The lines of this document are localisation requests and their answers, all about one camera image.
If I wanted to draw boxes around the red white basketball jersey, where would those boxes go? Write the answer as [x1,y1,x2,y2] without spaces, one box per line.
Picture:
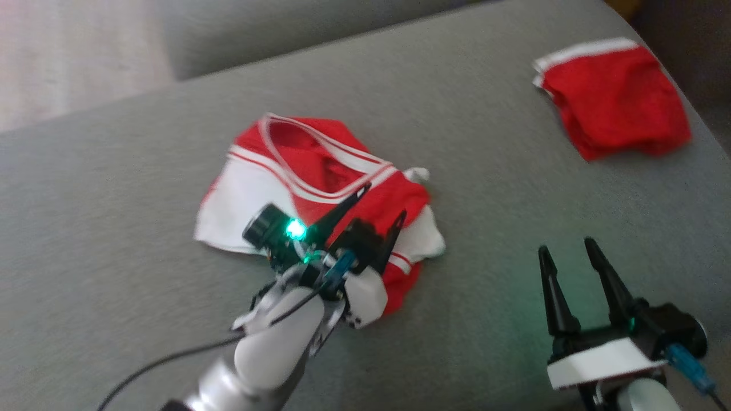
[194,113,446,317]

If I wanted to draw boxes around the right arm blue-plug cable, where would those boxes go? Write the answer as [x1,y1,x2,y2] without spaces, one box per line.
[665,342,731,403]

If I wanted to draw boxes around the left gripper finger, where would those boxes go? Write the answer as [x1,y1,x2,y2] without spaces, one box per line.
[310,182,372,247]
[374,210,408,273]

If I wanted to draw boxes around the red shorts white waistband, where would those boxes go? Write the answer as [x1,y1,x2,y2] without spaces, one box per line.
[532,38,692,162]

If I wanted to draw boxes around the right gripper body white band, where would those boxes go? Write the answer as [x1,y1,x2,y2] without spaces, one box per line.
[547,323,668,392]

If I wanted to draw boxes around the grey sofa seat cushion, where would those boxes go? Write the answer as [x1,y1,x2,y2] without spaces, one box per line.
[0,0,731,411]

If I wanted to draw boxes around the grey sofa side cushion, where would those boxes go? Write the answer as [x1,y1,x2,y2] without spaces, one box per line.
[160,0,497,80]

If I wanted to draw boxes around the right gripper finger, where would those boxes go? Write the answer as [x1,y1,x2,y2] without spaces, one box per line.
[538,245,581,339]
[584,237,636,327]

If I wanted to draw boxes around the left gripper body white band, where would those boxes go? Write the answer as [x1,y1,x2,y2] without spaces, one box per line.
[273,220,389,329]

